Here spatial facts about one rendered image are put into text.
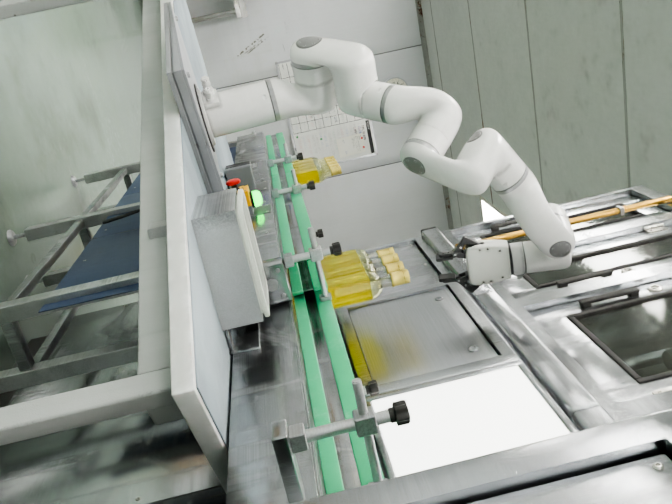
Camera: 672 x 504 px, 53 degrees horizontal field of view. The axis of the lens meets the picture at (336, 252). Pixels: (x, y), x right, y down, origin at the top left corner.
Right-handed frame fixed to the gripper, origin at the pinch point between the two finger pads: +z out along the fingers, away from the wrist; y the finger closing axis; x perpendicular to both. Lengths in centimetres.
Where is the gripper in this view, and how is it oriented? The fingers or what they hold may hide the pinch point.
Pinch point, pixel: (445, 267)
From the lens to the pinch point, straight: 161.9
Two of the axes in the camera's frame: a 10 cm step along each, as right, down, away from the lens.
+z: -9.7, 1.3, 1.9
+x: -1.2, 3.9, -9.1
